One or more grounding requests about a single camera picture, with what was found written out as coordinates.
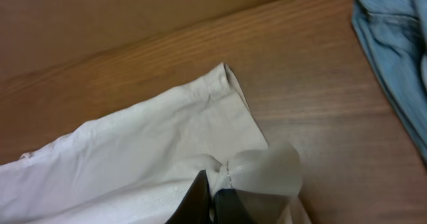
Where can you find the beige khaki shorts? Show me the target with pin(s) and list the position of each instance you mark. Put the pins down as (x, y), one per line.
(137, 164)

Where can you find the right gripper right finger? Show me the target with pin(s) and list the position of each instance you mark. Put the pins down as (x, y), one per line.
(228, 208)

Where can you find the folded light blue jeans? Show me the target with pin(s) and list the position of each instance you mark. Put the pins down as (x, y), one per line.
(392, 34)

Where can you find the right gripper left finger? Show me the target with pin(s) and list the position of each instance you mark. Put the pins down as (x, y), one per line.
(195, 206)

